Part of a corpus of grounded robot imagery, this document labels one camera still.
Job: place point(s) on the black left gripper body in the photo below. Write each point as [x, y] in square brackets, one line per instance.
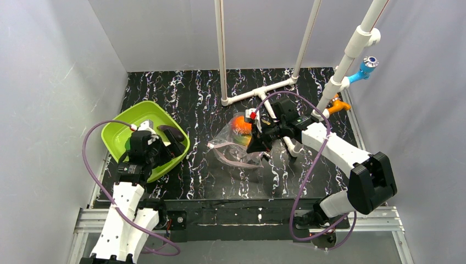
[164, 139]

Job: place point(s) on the clear zip top bag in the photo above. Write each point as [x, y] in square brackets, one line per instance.
[232, 154]

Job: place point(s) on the blue tap valve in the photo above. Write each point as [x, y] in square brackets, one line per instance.
[367, 66]

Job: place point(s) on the orange tap valve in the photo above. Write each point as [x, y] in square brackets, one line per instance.
[338, 105]

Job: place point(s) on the yellow green fake mango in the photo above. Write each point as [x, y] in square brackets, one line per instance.
[243, 140]

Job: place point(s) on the aluminium frame rail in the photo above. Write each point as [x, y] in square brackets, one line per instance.
[250, 221]

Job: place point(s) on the white PVC pipe frame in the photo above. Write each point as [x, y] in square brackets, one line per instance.
[266, 36]

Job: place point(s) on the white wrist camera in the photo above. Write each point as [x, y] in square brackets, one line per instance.
[252, 120]
[147, 125]

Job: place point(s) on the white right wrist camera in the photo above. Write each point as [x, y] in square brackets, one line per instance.
[252, 120]

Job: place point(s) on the orange fake fruit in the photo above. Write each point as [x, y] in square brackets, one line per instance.
[240, 126]

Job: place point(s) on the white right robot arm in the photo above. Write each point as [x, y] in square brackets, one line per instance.
[371, 179]

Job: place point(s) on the purple fake eggplant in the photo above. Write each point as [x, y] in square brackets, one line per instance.
[175, 132]

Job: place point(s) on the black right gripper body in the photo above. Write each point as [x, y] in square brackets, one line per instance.
[262, 135]

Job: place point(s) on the lime green plastic basin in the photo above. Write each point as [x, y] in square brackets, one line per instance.
[128, 147]

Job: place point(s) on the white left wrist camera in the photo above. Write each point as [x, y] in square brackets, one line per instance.
[147, 125]

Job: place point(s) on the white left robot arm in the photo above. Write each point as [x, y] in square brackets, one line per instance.
[127, 228]

